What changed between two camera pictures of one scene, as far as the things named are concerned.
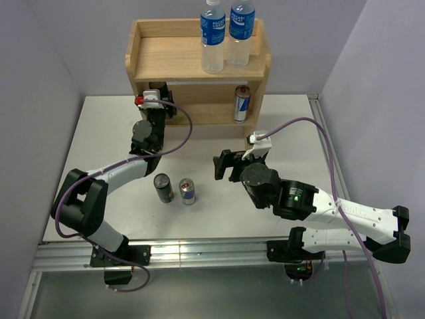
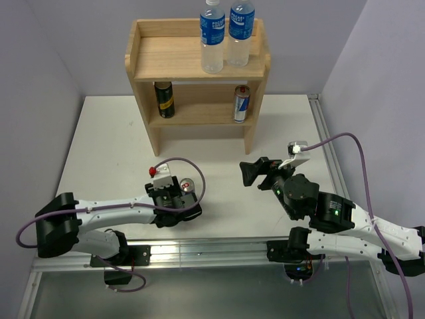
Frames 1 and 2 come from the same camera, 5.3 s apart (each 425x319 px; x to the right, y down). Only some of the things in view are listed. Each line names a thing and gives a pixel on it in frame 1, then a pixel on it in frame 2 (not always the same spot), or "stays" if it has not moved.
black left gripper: [169, 110] → [174, 188]
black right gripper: [228, 158] → [262, 165]
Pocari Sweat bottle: [241, 30] stays
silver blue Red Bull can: [242, 96] stays
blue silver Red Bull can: [186, 188] stays
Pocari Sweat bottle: [212, 37] stays
